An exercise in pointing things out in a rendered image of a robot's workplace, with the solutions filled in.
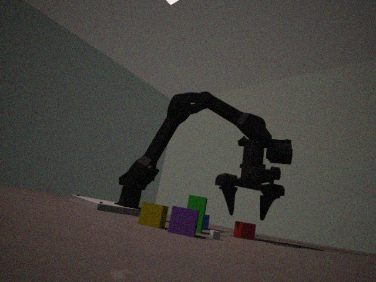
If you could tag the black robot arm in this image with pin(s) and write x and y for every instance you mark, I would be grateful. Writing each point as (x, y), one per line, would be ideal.
(144, 170)

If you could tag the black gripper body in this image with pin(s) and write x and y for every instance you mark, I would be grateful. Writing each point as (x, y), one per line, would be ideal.
(232, 180)

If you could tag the yellow block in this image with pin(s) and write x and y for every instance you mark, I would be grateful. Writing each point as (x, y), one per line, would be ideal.
(153, 215)

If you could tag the purple block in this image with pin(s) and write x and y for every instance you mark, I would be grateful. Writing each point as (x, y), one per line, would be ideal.
(183, 221)

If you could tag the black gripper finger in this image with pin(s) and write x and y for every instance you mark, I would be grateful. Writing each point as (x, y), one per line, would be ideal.
(229, 195)
(265, 203)

